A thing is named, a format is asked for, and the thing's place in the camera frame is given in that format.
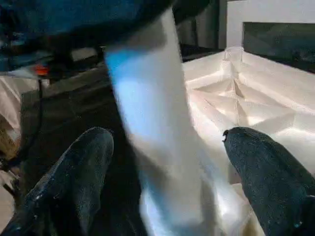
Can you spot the white glass-door cabinet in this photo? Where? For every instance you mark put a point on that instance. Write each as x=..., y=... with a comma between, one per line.
x=233, y=24

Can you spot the white plastic table leg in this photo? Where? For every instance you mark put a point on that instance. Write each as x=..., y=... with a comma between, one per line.
x=152, y=110

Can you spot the white plastic table top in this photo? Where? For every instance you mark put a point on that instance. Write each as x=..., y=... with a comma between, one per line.
x=258, y=98

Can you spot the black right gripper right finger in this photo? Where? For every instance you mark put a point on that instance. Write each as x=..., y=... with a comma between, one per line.
x=275, y=186

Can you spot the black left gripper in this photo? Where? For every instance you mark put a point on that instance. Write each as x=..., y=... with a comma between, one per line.
x=49, y=61

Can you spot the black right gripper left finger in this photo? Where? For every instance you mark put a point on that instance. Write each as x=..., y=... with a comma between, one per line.
x=64, y=191

